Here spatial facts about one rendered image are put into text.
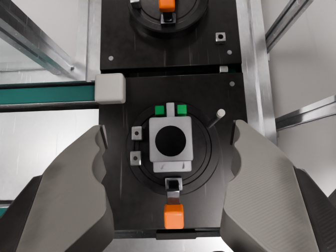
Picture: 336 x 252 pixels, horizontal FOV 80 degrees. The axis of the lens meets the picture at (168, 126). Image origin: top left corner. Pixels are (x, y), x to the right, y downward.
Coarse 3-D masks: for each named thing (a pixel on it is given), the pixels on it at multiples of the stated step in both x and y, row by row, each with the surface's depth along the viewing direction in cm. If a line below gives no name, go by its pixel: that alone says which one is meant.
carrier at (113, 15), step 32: (128, 0) 34; (192, 0) 33; (224, 0) 35; (128, 32) 35; (160, 32) 33; (192, 32) 35; (128, 64) 34; (160, 64) 34; (192, 64) 34; (224, 64) 34
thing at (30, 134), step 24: (0, 72) 37; (24, 72) 37; (48, 72) 36; (72, 72) 35; (0, 96) 37; (24, 96) 36; (48, 96) 36; (72, 96) 36; (0, 120) 39; (24, 120) 39; (48, 120) 39; (72, 120) 39; (96, 120) 38; (0, 144) 38; (24, 144) 38; (48, 144) 38; (0, 168) 38; (24, 168) 37; (0, 192) 37
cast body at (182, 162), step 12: (168, 108) 25; (156, 120) 21; (168, 120) 21; (180, 120) 21; (156, 132) 20; (168, 132) 19; (180, 132) 19; (156, 144) 19; (168, 144) 19; (180, 144) 19; (156, 156) 20; (168, 156) 20; (180, 156) 20; (192, 156) 20; (156, 168) 23; (168, 168) 23; (180, 168) 23
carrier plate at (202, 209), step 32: (128, 96) 33; (160, 96) 33; (192, 96) 33; (224, 96) 33; (128, 128) 32; (224, 128) 32; (224, 160) 31; (128, 192) 31; (192, 192) 30; (224, 192) 30; (128, 224) 30; (160, 224) 30; (192, 224) 30
